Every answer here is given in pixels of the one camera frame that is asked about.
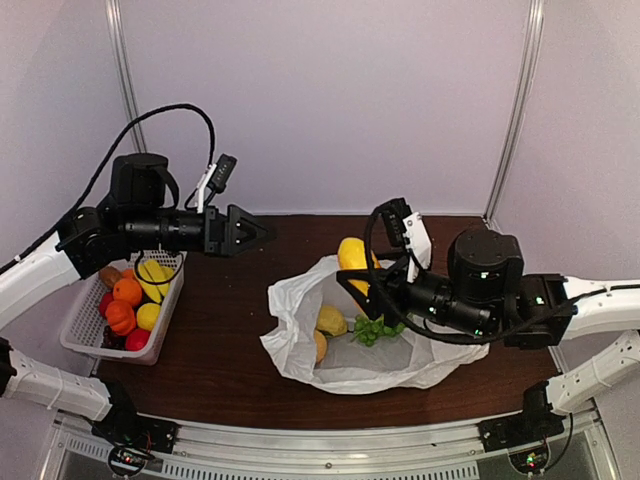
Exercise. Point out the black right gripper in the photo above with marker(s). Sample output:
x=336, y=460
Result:
x=373, y=306

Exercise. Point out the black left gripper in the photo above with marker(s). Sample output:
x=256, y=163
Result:
x=219, y=231

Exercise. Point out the yellow orange mango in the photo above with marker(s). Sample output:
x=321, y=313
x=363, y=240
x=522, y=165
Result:
x=351, y=256

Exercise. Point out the green fruit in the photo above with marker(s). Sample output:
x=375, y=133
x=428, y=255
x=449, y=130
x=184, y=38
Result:
x=367, y=332

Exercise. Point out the white plastic bag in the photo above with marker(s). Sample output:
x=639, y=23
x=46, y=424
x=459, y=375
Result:
x=349, y=367

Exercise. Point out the yellow banana bunch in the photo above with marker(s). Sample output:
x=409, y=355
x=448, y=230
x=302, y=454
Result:
x=154, y=279

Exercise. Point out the orange fruit from bag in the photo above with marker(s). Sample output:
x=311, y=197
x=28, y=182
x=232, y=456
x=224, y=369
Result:
x=128, y=290

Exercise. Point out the brown kiwi fruit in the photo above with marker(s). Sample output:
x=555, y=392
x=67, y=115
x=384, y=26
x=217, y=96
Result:
x=109, y=276

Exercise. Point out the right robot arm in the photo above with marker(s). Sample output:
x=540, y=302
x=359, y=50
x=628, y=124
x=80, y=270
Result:
x=546, y=310

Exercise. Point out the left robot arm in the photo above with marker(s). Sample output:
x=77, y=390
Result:
x=77, y=248

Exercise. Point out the pale yellow bumpy fruit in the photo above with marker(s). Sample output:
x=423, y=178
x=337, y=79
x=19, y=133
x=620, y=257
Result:
x=331, y=322

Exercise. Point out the peach fruit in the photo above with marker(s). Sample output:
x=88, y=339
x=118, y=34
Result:
x=321, y=343

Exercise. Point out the yellow fruit lower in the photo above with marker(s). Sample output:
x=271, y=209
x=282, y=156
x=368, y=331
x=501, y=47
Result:
x=147, y=316

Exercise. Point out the red fruit lower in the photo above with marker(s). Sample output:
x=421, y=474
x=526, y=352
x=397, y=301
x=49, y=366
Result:
x=137, y=340

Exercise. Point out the red fruit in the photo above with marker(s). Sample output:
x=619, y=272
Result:
x=106, y=299
x=137, y=340

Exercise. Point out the red fruit upper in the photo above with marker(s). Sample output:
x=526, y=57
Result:
x=106, y=299

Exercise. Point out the dark purple grapes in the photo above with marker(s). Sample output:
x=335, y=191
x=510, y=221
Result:
x=111, y=340

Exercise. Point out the white perforated plastic basket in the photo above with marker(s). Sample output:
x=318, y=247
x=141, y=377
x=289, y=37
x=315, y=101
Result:
x=82, y=330

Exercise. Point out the right circuit board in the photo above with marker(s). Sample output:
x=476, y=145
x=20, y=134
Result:
x=530, y=461

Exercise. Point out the circuit board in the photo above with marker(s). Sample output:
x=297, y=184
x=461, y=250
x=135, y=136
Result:
x=530, y=461
x=126, y=461

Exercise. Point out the left circuit board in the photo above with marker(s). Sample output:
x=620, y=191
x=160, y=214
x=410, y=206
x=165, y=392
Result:
x=126, y=461

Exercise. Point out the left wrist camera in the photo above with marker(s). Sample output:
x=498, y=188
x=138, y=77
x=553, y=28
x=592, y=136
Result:
x=214, y=181

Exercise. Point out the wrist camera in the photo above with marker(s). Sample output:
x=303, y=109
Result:
x=406, y=230
x=214, y=181

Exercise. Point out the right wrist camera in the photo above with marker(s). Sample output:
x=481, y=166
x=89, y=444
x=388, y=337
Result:
x=406, y=230

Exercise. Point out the front aluminium rail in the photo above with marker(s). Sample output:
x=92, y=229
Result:
x=450, y=450

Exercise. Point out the left aluminium frame post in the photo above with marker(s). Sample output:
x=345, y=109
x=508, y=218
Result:
x=117, y=37

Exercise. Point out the aluminium frame post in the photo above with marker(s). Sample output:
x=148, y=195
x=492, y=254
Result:
x=533, y=35
x=117, y=37

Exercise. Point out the right aluminium frame post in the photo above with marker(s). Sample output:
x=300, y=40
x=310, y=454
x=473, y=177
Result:
x=533, y=35

